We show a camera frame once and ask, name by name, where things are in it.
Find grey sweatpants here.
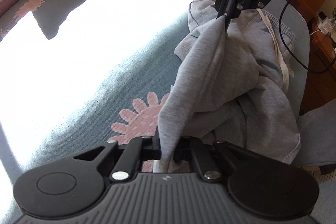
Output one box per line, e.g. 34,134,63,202
154,0,301,173

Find white power strip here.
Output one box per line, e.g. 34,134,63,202
310,8,335,36

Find teal floral bed sheet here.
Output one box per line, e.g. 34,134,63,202
0,0,310,214

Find person legs grey trousers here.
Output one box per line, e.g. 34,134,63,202
292,100,336,175

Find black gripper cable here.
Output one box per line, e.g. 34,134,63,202
278,0,336,75

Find wooden bed frame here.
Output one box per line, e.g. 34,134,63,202
265,0,326,116

